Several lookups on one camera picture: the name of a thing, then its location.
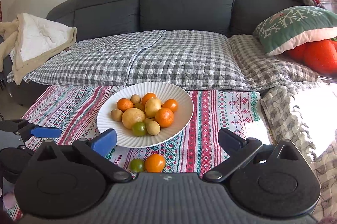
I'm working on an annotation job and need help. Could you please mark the green tomato on plate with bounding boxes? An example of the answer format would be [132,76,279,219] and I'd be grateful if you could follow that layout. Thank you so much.
[132,122,147,137]

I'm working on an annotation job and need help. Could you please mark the orange mandarin right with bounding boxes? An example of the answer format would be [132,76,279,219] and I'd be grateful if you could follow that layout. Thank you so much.
[155,108,174,128]

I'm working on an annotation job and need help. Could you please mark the red plush cushion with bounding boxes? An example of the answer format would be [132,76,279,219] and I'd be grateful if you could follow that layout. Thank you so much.
[285,39,336,75]

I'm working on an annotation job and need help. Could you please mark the orange tomato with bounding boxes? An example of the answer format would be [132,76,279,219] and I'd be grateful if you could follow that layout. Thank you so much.
[145,154,166,173]
[162,99,179,113]

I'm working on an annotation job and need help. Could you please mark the white ribbed plate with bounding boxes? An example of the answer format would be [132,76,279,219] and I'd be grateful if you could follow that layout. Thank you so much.
[96,82,194,148]

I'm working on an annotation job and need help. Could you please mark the red green patterned tablecloth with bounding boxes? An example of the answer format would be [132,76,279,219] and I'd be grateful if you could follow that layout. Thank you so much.
[4,85,272,221]

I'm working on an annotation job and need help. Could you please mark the orange mandarin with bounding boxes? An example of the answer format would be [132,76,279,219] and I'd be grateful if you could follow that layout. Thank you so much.
[116,98,134,112]
[155,108,174,128]

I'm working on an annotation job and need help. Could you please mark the large yellow fruit front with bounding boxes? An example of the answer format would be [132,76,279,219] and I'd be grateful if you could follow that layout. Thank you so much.
[122,107,146,130]

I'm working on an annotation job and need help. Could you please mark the green snowflake pillow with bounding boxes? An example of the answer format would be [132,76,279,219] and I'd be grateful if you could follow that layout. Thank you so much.
[253,6,336,55]

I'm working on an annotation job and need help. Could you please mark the large yellow fruit back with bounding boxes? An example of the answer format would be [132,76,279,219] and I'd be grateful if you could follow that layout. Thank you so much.
[144,97,162,118]

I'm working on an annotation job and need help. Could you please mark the cream white blanket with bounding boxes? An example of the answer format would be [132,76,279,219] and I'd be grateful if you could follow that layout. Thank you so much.
[1,13,77,85]

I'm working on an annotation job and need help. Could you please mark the orange mandarin left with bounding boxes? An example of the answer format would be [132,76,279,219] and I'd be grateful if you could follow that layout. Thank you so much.
[116,98,134,112]

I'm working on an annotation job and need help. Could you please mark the grey checkered quilt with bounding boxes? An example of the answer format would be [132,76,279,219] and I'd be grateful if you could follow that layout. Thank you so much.
[23,30,253,91]

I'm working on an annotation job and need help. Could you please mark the small brown fruit front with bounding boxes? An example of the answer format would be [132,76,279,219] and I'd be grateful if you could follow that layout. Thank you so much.
[110,109,123,122]

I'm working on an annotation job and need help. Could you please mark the large yellow fruit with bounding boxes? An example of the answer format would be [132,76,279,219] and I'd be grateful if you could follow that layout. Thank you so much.
[144,97,162,118]
[122,107,146,130]

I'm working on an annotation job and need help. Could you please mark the green tomato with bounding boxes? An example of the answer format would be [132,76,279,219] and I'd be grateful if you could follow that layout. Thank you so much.
[132,122,147,137]
[129,158,145,173]

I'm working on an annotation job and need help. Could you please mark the small yellow-brown fruit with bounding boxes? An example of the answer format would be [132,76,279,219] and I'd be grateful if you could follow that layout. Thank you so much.
[146,119,161,136]

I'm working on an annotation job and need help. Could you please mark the dark grey sofa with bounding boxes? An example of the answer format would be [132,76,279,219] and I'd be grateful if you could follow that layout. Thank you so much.
[3,0,303,107]

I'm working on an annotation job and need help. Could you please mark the beige checkered quilt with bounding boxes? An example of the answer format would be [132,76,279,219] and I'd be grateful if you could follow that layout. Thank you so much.
[229,35,336,219]

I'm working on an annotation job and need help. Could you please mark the small brown fruit back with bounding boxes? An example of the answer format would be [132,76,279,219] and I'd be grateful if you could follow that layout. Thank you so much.
[130,94,142,104]

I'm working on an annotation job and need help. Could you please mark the small brown fruit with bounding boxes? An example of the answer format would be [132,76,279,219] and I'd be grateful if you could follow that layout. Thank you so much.
[130,94,142,104]
[110,109,123,122]

